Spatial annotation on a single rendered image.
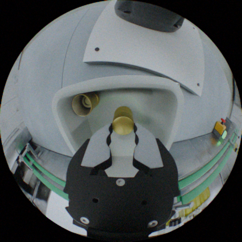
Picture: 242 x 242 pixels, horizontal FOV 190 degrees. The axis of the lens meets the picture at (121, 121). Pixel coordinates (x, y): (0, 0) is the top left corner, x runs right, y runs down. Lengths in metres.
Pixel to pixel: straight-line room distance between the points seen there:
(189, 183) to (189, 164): 0.06
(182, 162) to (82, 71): 0.34
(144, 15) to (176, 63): 0.11
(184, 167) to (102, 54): 0.31
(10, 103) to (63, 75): 3.39
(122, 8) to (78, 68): 0.17
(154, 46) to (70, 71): 0.18
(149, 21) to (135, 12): 0.03
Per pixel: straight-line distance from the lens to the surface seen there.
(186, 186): 0.25
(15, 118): 3.52
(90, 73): 0.18
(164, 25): 0.18
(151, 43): 0.17
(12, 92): 3.65
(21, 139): 0.76
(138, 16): 0.18
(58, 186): 0.40
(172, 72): 0.17
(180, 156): 0.26
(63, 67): 0.23
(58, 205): 0.61
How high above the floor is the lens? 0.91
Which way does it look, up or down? 61 degrees down
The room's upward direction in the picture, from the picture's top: 175 degrees counter-clockwise
